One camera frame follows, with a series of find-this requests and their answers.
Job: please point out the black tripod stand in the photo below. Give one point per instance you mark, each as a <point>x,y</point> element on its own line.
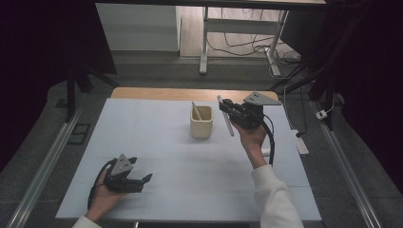
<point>320,85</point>
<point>71,91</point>

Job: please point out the aluminium floor rail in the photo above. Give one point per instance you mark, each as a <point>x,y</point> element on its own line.
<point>345,171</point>
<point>44,171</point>

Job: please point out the person's left hand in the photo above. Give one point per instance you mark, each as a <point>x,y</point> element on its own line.
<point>103,201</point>

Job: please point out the person's right hand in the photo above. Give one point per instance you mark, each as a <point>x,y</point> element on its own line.
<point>253,141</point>

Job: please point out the black floor plate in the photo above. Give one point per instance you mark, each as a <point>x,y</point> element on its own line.
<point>79,133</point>

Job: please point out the small white adapter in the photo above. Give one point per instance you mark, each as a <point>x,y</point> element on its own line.
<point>321,114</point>

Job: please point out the white power strip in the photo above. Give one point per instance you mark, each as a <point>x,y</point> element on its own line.
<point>301,144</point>

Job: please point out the white desk frame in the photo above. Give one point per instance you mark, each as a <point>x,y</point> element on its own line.
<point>240,26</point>

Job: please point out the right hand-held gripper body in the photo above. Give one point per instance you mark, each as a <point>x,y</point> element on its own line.
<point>250,115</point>

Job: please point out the clear pen with red print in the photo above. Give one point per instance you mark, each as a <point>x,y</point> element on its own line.
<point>196,111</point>

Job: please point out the white pen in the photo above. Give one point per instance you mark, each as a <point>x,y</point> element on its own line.
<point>230,127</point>

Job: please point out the white cabinet panel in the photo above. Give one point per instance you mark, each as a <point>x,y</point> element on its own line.
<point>139,28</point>

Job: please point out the cream square cup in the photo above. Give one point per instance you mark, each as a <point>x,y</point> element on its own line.
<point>201,128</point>

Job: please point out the dark curtain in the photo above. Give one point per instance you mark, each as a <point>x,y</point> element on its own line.
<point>374,79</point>
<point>38,63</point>

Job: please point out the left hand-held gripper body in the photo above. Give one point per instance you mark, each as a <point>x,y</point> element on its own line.
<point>122,182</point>

